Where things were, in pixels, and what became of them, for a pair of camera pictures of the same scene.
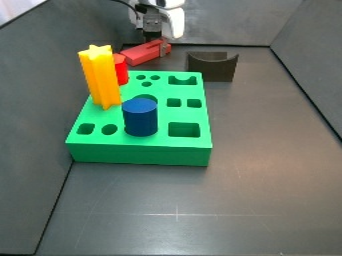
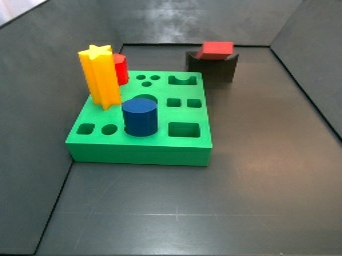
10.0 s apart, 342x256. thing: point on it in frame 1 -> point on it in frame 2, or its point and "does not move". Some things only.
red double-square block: (146, 51) -> (215, 50)
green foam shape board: (182, 142) does not move
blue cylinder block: (141, 117) does not move
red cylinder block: (122, 68) does not move
